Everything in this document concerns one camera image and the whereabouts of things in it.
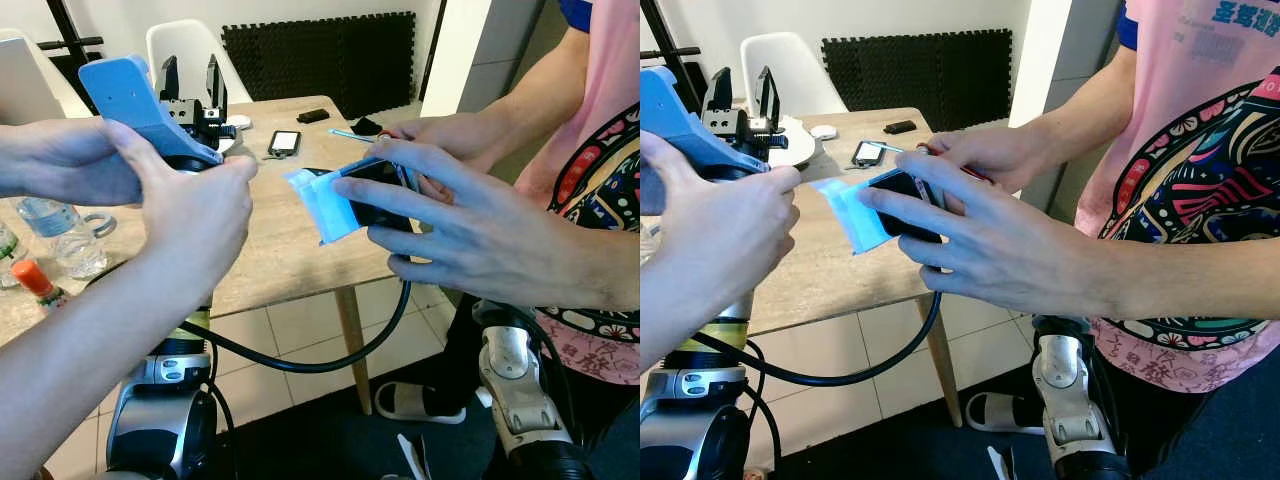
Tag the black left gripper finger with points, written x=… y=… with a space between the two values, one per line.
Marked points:
x=720 y=90
x=170 y=80
x=771 y=92
x=217 y=82

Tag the pale blue camera holder piece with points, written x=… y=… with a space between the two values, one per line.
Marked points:
x=850 y=210
x=320 y=205

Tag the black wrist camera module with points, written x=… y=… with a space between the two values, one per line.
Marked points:
x=915 y=210
x=385 y=195

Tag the bare arm person right forearm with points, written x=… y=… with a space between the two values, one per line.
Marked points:
x=80 y=370
x=655 y=355

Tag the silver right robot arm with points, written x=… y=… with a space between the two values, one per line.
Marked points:
x=1070 y=400
x=520 y=390

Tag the pink shirt person's left forearm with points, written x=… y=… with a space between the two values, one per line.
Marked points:
x=615 y=280
x=1200 y=285

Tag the pink shirt person's right forearm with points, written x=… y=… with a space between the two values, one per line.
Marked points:
x=1090 y=110
x=540 y=90

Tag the bare arm person right hand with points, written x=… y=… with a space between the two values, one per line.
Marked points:
x=720 y=230
x=190 y=220

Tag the bare arm person left hand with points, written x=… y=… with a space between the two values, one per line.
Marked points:
x=650 y=190
x=70 y=160

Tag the pink shirt person's right hand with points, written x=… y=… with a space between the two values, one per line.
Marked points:
x=985 y=155
x=450 y=135

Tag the pink shirt person's left hand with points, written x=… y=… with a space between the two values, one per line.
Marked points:
x=1000 y=250
x=470 y=240

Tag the white plastic chair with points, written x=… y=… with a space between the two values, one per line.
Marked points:
x=785 y=65
x=190 y=50

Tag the small white round disc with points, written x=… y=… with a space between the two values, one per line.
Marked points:
x=240 y=122
x=823 y=131

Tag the black metal stand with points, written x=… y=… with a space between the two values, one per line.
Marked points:
x=665 y=40
x=65 y=40

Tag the smartphone with white screen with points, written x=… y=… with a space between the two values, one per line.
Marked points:
x=868 y=153
x=284 y=143

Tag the small black remote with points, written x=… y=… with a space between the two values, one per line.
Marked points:
x=900 y=127
x=313 y=115

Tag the person in pink shirt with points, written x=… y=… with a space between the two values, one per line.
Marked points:
x=610 y=150
x=1200 y=150

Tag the silver laptop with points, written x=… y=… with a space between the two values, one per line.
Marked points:
x=25 y=85

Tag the light wooden table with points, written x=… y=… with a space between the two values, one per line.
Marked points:
x=830 y=280
x=290 y=250

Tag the blue label water bottle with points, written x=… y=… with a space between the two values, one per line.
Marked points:
x=70 y=235

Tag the small orange cap bottle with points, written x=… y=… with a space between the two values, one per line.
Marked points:
x=40 y=285

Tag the green label water bottle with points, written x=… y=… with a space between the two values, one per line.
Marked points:
x=8 y=260

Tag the white black slipper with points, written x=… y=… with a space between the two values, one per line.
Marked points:
x=420 y=405
x=1000 y=410

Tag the bright blue left wrist camera mount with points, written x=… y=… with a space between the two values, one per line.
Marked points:
x=690 y=120
x=130 y=105

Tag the grey-blue left wrist camera mount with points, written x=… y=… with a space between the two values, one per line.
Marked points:
x=100 y=213

